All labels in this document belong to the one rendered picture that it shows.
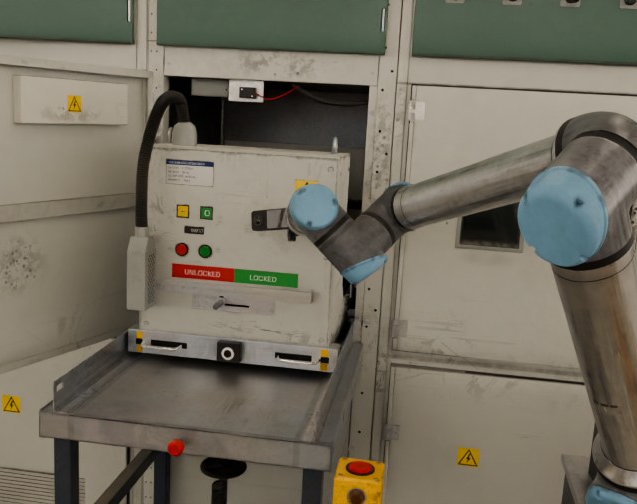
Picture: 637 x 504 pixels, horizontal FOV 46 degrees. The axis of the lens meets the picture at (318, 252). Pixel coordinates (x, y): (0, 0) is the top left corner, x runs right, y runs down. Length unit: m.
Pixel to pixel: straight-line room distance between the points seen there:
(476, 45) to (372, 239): 0.76
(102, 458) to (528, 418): 1.29
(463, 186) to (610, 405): 0.42
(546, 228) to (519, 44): 1.10
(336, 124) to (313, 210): 1.45
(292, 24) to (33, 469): 1.58
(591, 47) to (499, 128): 0.30
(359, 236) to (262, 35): 0.82
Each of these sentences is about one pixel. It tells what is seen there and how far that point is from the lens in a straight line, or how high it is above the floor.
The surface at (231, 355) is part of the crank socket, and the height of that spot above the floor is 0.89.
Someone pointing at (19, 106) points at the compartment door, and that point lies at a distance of 1.88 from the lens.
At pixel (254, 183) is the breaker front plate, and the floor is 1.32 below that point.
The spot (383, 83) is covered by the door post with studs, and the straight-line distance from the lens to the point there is 2.06.
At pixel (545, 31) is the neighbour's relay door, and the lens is 2.06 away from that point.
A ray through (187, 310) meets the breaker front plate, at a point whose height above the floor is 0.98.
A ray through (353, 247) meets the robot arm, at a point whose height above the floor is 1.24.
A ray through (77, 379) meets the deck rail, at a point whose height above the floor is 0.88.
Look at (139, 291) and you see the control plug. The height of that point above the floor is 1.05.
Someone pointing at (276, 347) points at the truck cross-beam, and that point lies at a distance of 1.86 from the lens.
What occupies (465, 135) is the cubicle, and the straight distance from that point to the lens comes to 2.03.
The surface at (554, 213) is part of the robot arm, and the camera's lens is 0.98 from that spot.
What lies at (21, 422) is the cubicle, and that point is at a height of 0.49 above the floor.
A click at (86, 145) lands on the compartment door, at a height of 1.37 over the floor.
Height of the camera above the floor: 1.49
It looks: 11 degrees down
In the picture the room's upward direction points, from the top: 3 degrees clockwise
